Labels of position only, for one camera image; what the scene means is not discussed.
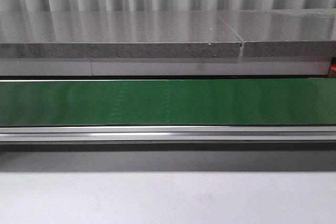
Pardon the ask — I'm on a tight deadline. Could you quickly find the green conveyor belt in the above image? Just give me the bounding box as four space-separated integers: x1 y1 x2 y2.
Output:
1 78 335 126

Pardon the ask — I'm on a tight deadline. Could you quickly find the grey stone counter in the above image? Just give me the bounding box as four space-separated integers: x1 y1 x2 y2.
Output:
1 9 335 77

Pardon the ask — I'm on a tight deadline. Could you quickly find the aluminium conveyor frame rail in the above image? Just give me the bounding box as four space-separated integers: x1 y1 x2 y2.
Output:
1 125 335 144

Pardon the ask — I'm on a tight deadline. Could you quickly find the red object at edge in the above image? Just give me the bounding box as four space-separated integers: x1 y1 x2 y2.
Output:
328 57 336 78

